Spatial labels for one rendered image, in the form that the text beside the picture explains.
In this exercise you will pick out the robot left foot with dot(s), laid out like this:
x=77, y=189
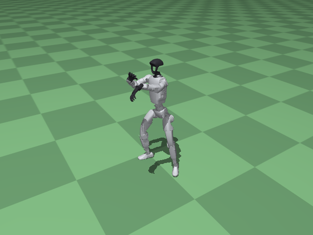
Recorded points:
x=175, y=170

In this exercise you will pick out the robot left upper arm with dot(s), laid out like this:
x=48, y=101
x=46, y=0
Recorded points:
x=163, y=83

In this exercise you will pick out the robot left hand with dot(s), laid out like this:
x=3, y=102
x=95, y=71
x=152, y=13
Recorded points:
x=138, y=88

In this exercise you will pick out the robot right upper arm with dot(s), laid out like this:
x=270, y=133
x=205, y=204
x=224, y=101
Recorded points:
x=142, y=80

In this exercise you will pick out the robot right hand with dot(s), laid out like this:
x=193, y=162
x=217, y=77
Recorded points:
x=131, y=77

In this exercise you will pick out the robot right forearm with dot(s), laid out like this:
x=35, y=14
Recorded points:
x=129, y=82

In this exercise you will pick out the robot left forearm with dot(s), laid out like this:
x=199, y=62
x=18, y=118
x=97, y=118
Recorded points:
x=150, y=87

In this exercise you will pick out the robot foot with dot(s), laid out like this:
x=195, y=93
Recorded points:
x=175, y=170
x=145, y=156

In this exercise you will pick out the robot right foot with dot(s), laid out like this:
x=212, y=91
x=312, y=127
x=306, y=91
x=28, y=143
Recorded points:
x=145, y=156

